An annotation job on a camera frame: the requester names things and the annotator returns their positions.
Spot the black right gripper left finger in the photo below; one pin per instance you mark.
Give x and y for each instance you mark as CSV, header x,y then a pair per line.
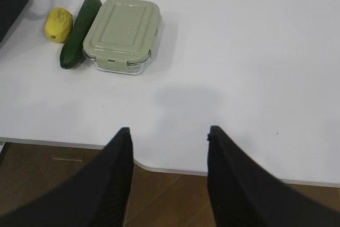
x,y
95,196

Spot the green cucumber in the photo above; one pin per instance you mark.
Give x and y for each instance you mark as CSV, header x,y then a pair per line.
x,y
71,54

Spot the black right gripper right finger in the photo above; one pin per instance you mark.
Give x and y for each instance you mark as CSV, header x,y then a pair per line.
x,y
242,193

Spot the yellow lemon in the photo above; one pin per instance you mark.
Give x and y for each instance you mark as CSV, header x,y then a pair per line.
x,y
58,25

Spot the glass container green lid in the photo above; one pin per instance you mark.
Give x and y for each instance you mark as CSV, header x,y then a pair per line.
x,y
123,36

